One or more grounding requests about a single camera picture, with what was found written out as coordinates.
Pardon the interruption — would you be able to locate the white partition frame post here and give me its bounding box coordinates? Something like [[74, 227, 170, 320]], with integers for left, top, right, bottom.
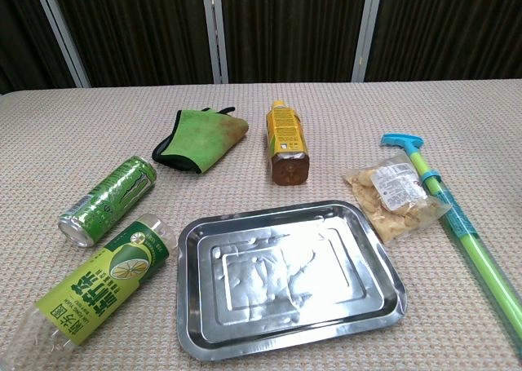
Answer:
[[201, 0, 230, 85], [31, 0, 91, 89], [351, 0, 384, 83]]

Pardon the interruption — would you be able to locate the beige woven tablecloth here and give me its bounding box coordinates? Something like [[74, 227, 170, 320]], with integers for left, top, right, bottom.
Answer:
[[0, 79, 522, 371]]

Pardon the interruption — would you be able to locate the clear snack bag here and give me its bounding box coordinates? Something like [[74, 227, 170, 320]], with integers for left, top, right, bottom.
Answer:
[[341, 151, 453, 246]]

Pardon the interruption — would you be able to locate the amber tea bottle yellow label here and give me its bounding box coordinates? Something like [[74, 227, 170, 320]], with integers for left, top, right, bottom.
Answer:
[[265, 99, 310, 188]]

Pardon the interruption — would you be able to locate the green blue water pump toy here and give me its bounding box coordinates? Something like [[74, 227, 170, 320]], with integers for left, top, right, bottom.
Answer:
[[380, 133, 522, 307]]

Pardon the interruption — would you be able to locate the silver metal tray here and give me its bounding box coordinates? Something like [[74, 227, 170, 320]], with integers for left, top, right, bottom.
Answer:
[[176, 200, 408, 362]]

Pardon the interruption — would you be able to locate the clear bottle green lime label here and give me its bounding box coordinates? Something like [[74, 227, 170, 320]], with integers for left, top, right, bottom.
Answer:
[[7, 214, 180, 371]]

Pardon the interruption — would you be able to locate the green microfibre cloth black trim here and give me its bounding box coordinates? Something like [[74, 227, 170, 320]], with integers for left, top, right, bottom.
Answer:
[[151, 106, 250, 174]]

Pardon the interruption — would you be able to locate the green Monster energy can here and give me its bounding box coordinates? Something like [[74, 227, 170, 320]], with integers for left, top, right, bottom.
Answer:
[[57, 155, 158, 249]]

